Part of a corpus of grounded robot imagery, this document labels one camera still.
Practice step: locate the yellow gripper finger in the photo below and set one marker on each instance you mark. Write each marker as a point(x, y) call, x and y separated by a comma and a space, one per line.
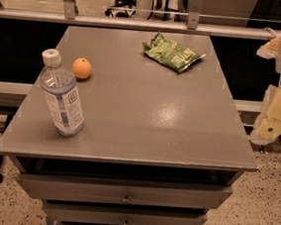
point(267, 127)
point(270, 49)

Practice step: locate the orange fruit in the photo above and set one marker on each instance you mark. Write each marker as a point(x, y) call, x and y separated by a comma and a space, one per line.
point(82, 68)

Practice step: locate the green jalapeno chip bag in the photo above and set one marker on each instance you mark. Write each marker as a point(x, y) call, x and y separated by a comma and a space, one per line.
point(169, 53)

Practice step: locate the top grey drawer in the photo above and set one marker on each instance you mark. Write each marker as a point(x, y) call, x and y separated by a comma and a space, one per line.
point(112, 191)

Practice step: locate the grey drawer cabinet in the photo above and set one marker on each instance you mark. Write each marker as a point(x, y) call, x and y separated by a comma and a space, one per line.
point(142, 121)

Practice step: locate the middle grey drawer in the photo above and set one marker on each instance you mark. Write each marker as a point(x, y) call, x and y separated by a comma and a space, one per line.
point(127, 215)

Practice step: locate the clear plastic water bottle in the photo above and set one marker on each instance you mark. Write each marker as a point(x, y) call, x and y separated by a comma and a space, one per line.
point(61, 93)

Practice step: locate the metal window rail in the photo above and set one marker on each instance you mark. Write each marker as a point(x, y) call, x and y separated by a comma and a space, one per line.
point(243, 19)

